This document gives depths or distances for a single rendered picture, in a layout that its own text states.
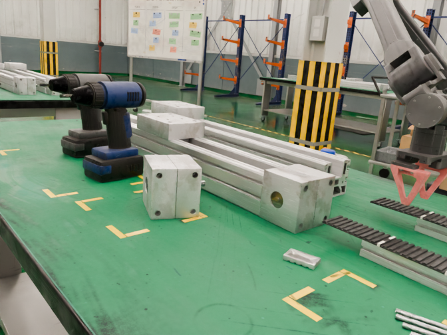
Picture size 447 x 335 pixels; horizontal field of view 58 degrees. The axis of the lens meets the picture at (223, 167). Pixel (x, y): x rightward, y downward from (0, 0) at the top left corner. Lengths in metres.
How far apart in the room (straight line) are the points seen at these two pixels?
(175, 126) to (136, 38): 6.17
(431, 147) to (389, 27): 0.27
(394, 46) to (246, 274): 0.54
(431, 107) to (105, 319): 0.58
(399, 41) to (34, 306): 1.33
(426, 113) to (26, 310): 1.31
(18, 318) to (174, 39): 5.60
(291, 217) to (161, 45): 6.19
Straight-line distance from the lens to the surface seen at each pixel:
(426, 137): 0.82
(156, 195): 0.72
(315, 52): 4.34
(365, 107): 9.52
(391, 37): 0.92
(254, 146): 1.04
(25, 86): 2.54
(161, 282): 0.56
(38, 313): 1.52
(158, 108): 1.39
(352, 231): 0.70
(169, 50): 6.72
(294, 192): 0.71
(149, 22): 6.98
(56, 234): 0.70
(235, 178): 0.82
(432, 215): 0.86
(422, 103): 0.74
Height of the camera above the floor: 1.07
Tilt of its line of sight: 15 degrees down
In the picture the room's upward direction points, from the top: 5 degrees clockwise
